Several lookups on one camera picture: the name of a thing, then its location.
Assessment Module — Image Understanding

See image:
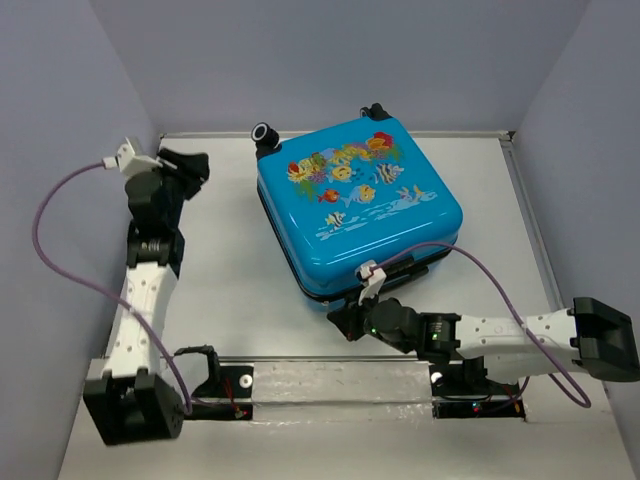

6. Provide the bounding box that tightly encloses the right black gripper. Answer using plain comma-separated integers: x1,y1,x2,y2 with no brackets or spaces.
326,287,413,354

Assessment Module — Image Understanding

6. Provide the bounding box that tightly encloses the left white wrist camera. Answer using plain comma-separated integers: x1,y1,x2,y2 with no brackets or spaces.
115,137,161,179

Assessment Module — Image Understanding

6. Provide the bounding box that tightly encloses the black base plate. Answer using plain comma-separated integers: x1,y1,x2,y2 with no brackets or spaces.
429,363,526,420
186,364,254,422

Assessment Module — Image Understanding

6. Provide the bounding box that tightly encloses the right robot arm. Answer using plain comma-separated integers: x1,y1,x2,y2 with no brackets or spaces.
327,297,639,392

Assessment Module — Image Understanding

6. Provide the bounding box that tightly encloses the blue hard-shell suitcase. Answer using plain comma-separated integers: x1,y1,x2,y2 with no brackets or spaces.
250,103,463,303

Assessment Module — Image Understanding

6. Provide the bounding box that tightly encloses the purple cable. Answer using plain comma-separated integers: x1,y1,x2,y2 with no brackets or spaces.
32,160,221,415
372,242,592,409

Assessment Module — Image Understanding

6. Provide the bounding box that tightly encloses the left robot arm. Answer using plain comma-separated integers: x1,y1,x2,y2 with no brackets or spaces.
83,147,221,446

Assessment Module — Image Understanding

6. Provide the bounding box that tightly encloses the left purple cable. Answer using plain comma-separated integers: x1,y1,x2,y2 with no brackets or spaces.
32,160,221,415

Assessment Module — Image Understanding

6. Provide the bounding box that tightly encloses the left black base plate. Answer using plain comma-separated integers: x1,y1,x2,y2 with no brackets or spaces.
186,364,254,422

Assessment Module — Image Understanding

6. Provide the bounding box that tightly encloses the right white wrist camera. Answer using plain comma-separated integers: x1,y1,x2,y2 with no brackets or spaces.
356,260,387,305

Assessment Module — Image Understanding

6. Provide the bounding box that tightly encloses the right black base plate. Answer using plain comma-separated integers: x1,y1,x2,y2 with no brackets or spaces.
429,363,526,420

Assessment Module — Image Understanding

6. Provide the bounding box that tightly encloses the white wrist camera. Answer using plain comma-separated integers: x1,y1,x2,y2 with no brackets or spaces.
356,260,387,305
115,137,161,179

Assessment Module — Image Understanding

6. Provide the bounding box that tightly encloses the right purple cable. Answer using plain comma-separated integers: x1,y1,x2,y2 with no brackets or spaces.
372,242,592,409

